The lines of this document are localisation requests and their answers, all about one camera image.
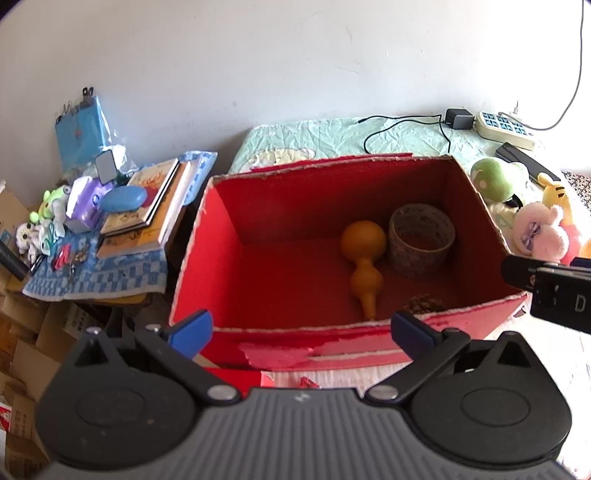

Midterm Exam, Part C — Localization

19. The purple tissue box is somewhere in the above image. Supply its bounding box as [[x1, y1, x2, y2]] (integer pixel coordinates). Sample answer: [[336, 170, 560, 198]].
[[65, 176, 114, 234]]

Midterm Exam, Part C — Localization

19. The blue checkered cloth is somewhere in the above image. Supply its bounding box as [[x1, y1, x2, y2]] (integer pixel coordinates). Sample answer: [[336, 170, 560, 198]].
[[22, 151, 218, 302]]

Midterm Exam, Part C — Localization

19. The brown pine cone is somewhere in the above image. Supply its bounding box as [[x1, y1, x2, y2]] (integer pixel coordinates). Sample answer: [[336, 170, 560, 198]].
[[402, 295, 446, 317]]

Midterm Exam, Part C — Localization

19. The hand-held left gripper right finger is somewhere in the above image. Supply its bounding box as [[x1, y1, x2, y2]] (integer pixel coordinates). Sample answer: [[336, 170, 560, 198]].
[[365, 311, 541, 408]]

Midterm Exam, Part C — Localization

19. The blue paper bag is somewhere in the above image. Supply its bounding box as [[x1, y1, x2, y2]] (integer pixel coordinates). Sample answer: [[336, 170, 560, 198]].
[[54, 88, 114, 174]]

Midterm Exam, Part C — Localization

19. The blue glasses case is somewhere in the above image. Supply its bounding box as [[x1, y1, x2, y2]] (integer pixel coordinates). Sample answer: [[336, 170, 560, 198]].
[[99, 185, 148, 214]]

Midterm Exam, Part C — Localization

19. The black cable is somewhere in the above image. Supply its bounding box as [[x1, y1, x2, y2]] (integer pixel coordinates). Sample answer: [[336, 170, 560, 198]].
[[358, 114, 451, 155]]

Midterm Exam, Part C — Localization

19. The pile of cardboard boxes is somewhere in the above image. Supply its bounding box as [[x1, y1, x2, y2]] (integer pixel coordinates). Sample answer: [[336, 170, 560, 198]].
[[0, 185, 116, 480]]

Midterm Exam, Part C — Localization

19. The grey cable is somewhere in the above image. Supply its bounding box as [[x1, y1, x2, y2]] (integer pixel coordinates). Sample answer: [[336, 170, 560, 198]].
[[517, 0, 586, 131]]

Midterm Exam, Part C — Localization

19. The orange cover book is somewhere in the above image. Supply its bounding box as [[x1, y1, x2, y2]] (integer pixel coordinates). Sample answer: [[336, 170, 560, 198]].
[[99, 158, 181, 236]]

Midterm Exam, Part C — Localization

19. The printed packing tape roll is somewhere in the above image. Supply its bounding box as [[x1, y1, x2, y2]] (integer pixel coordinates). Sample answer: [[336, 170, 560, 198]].
[[388, 203, 456, 279]]

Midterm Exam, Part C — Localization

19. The bunch of keys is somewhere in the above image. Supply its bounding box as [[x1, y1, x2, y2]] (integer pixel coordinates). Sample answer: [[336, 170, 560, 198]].
[[51, 244, 90, 278]]

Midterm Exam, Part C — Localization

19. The large red cardboard box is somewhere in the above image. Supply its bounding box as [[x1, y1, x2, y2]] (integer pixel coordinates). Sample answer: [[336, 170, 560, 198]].
[[168, 152, 529, 372]]

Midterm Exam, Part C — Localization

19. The stack of books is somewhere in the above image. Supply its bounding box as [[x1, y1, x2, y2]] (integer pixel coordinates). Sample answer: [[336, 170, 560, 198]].
[[96, 159, 204, 259]]

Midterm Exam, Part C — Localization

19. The green plush toy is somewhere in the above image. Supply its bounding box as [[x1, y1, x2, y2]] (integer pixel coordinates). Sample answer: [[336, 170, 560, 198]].
[[471, 157, 531, 204]]

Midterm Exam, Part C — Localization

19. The white power strip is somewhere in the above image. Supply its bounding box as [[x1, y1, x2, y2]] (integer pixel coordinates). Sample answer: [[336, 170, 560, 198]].
[[475, 111, 537, 151]]

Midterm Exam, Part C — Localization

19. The white spotted plush toy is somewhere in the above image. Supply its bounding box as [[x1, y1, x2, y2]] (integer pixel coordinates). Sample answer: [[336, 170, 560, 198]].
[[15, 222, 47, 259]]

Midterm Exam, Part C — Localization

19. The black flask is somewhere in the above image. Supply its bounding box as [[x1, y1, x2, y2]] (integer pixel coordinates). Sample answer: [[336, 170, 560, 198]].
[[0, 240, 31, 282]]

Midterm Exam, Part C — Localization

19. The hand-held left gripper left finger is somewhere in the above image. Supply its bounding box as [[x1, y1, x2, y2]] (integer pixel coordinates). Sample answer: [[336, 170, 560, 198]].
[[69, 309, 242, 408]]

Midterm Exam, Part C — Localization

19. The pale pink bunny plush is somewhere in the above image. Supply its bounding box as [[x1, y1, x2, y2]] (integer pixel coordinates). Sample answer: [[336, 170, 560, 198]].
[[512, 202, 571, 264]]

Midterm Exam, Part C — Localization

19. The small standing mirror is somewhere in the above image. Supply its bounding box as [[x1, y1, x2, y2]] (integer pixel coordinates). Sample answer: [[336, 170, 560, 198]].
[[95, 149, 118, 184]]

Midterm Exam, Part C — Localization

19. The black power adapter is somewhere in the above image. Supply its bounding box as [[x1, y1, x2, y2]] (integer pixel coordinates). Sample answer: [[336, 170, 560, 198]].
[[444, 107, 475, 131]]

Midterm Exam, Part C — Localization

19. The green frog plush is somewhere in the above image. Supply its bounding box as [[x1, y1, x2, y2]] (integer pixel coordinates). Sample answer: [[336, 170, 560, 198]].
[[30, 185, 72, 224]]

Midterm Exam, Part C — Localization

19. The orange gourd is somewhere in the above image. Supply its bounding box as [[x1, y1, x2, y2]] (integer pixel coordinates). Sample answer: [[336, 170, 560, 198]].
[[341, 220, 387, 320]]

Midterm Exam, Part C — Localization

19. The black flat device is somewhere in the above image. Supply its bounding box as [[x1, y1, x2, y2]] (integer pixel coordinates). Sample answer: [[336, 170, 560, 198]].
[[495, 142, 561, 183]]

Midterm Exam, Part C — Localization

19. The yellow bear plush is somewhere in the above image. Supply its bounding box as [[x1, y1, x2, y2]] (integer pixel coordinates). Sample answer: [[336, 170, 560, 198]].
[[538, 173, 591, 259]]

